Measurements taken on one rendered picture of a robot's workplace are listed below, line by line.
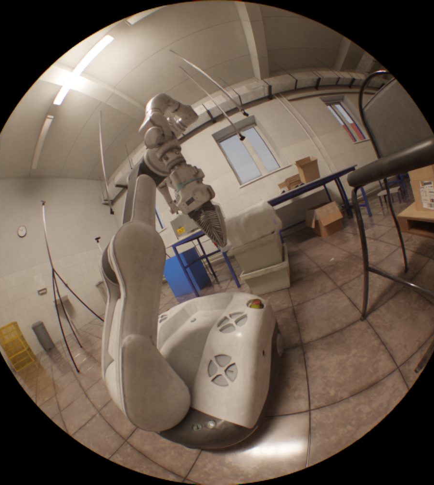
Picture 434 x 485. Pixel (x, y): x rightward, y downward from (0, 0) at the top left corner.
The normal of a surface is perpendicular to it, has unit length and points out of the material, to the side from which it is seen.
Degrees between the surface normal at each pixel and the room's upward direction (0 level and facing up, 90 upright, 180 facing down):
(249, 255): 96
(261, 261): 96
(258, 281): 96
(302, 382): 0
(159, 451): 0
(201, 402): 38
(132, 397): 84
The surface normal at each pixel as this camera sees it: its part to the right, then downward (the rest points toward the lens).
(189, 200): -0.36, 0.43
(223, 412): -0.61, -0.57
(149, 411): 0.79, -0.33
